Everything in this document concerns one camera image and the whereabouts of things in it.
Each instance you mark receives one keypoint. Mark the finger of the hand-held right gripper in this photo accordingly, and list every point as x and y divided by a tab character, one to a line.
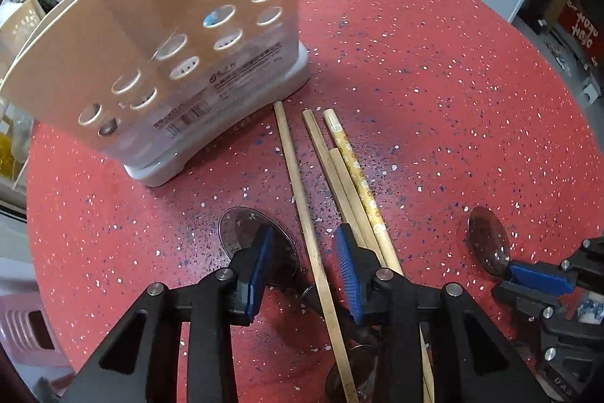
557	351
538	278

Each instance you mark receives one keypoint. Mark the dark transparent plastic spoon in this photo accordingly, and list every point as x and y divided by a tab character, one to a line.
488	237
236	228
361	372

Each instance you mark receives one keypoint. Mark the white perforated plastic rack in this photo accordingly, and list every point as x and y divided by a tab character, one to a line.
21	23

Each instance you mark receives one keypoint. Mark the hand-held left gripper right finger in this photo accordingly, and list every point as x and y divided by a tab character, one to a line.
347	261

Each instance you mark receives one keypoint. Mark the plain wooden chopstick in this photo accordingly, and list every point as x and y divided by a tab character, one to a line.
318	148
302	204
347	190

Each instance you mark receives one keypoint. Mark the pink plastic stool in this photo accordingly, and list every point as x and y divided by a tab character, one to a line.
28	322

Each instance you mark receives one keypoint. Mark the yellow packet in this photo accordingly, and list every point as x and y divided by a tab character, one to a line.
7	155

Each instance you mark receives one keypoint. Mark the small white block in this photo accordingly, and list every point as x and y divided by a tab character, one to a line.
593	91

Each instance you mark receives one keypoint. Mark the beige perforated utensil holder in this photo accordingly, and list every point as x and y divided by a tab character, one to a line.
141	53

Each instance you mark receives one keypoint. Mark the red printed box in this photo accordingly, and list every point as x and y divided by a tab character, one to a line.
578	25

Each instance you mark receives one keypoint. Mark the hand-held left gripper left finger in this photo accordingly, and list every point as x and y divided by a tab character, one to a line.
262	271

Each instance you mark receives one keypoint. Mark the patterned wooden chopstick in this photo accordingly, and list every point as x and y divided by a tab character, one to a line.
351	167

